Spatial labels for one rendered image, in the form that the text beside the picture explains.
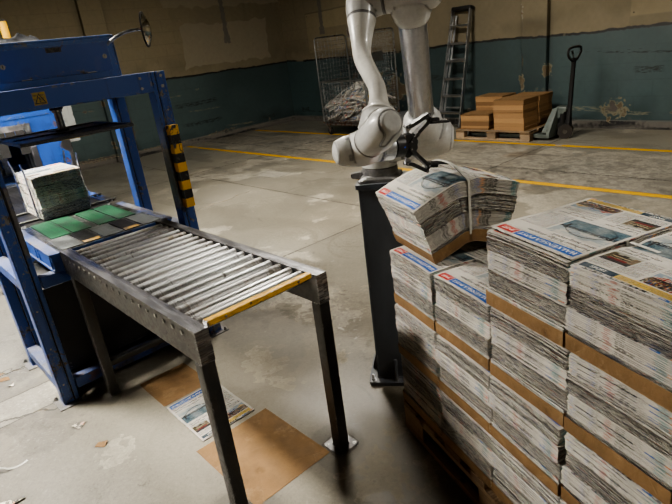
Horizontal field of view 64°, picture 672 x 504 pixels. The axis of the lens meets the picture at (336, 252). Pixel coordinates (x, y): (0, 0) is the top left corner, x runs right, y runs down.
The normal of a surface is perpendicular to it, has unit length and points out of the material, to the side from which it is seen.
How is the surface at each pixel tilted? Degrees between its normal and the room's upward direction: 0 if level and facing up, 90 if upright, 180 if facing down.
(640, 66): 90
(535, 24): 90
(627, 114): 90
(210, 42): 90
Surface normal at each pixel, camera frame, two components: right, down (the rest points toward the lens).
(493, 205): 0.36, 0.30
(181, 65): 0.68, 0.19
